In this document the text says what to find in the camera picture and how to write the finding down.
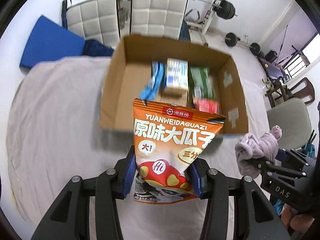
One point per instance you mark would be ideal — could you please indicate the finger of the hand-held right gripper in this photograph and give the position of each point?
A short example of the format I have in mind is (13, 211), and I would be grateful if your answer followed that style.
(281, 155)
(272, 166)

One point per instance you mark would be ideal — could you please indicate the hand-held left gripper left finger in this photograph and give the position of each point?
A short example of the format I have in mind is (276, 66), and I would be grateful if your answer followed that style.
(128, 177)

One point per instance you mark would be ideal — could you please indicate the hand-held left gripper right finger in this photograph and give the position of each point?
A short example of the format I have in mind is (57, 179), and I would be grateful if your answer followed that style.
(195, 180)

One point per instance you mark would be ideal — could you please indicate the purple fluffy cloth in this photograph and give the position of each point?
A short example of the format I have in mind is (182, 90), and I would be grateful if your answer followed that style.
(252, 147)

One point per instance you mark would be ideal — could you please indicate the orange snack packet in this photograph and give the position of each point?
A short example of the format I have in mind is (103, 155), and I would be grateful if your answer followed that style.
(172, 142)

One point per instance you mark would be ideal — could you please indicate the red snack packet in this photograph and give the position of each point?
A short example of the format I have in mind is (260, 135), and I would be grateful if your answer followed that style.
(206, 105)

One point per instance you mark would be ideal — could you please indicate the cardboard box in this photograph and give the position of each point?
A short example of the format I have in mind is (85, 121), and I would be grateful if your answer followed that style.
(120, 95)

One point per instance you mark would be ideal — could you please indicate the green snack packet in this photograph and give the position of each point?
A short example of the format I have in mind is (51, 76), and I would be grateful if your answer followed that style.
(201, 81)

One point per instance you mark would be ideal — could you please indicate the long blue packet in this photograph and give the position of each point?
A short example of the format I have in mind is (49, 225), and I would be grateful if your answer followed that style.
(155, 80)

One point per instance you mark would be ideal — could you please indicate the white and blue tissue pack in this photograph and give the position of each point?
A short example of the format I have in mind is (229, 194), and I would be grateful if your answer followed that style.
(176, 76)

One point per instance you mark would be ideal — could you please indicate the person's right hand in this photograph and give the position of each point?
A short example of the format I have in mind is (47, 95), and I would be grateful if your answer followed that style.
(298, 218)

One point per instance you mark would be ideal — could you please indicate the grey plastic chair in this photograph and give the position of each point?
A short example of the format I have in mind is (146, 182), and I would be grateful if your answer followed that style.
(290, 122)

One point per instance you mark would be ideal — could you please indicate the brown wooden chair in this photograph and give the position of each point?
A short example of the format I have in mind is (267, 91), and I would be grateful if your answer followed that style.
(306, 91)

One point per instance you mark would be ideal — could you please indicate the dark exercise machine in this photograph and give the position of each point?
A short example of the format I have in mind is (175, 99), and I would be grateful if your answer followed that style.
(272, 70)

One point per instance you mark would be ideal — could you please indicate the black speaker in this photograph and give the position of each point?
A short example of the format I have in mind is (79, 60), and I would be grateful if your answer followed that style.
(271, 56)

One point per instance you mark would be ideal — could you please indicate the short barbell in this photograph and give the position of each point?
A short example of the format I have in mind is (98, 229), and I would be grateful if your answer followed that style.
(231, 39)

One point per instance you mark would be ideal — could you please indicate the dark blue bag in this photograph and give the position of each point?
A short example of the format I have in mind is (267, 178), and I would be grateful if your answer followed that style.
(98, 48)

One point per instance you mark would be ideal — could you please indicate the blue foam mat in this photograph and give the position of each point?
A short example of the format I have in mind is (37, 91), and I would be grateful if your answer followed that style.
(50, 43)

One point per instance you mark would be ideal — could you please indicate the white quilted chair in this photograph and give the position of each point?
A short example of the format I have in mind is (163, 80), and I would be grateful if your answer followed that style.
(95, 21)
(157, 13)

